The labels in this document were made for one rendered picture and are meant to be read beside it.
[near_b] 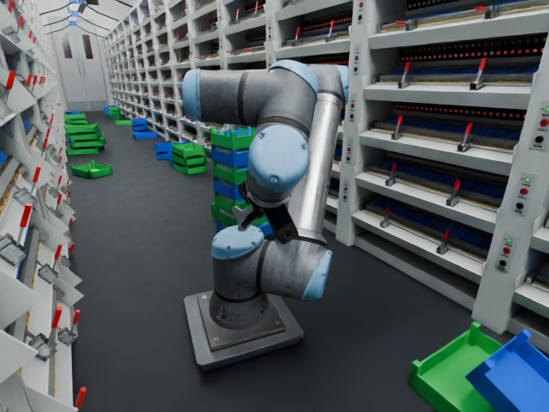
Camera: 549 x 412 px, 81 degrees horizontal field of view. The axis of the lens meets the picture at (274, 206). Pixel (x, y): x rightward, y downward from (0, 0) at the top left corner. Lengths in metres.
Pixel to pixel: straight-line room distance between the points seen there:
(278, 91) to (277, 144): 0.10
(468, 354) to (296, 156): 0.90
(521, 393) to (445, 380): 0.17
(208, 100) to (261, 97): 0.09
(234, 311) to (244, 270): 0.15
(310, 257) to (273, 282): 0.12
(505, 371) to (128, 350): 1.04
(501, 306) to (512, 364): 0.25
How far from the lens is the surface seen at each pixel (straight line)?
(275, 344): 1.02
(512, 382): 1.07
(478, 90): 1.21
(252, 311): 1.01
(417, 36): 1.34
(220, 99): 0.57
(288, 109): 0.52
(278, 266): 0.88
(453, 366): 1.16
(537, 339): 1.34
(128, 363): 1.13
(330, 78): 1.09
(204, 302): 1.13
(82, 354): 1.22
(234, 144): 1.47
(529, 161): 1.14
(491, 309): 1.32
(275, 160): 0.48
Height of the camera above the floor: 0.77
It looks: 21 degrees down
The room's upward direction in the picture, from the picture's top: straight up
